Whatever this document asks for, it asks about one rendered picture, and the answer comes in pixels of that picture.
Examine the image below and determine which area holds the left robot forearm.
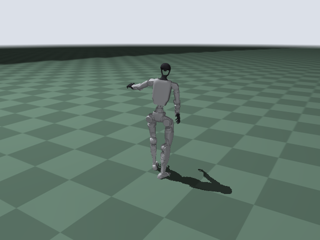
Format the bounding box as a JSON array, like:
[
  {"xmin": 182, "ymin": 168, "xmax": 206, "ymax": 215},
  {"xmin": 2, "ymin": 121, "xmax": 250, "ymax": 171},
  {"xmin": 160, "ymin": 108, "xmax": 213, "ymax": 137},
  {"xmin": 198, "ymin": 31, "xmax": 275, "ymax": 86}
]
[{"xmin": 131, "ymin": 83, "xmax": 141, "ymax": 90}]

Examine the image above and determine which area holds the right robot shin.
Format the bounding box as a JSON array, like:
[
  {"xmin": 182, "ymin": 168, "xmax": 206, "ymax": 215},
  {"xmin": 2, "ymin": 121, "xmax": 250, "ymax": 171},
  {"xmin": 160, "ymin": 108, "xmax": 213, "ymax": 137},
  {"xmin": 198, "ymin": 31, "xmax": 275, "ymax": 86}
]
[{"xmin": 160, "ymin": 145, "xmax": 171, "ymax": 174}]

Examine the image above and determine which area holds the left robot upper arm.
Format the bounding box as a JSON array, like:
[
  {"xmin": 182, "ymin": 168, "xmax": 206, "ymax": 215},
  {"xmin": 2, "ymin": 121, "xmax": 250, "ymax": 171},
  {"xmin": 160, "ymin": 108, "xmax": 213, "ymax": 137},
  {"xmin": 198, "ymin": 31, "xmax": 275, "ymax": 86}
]
[{"xmin": 137, "ymin": 78, "xmax": 155, "ymax": 91}]

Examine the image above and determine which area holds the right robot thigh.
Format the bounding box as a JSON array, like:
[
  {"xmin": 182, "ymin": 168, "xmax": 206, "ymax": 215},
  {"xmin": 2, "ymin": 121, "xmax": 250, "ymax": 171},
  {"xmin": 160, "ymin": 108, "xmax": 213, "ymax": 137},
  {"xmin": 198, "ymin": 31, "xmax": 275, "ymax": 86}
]
[{"xmin": 160, "ymin": 116, "xmax": 174, "ymax": 152}]

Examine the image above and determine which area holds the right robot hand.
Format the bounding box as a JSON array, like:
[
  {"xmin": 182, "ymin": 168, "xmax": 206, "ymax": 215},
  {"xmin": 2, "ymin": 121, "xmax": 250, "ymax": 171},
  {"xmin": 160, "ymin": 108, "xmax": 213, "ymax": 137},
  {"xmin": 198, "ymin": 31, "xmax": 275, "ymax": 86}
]
[{"xmin": 175, "ymin": 113, "xmax": 180, "ymax": 124}]

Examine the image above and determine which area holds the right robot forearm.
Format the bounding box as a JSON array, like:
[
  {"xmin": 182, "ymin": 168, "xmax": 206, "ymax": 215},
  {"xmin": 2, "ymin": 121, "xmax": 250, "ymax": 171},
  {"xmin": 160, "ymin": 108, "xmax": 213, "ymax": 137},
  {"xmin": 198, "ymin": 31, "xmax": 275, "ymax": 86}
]
[{"xmin": 174, "ymin": 100, "xmax": 181, "ymax": 115}]

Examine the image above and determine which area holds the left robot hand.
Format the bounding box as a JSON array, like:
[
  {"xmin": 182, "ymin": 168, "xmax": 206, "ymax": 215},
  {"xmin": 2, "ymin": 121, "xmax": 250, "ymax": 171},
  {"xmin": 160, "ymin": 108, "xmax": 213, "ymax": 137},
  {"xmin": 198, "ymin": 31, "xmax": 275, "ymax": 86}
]
[{"xmin": 126, "ymin": 83, "xmax": 135, "ymax": 89}]

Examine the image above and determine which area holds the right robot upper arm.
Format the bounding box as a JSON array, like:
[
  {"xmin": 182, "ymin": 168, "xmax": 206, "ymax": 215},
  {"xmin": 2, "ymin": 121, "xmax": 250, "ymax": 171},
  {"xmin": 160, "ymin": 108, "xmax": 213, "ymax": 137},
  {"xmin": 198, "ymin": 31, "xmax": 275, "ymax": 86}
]
[{"xmin": 171, "ymin": 82, "xmax": 180, "ymax": 105}]

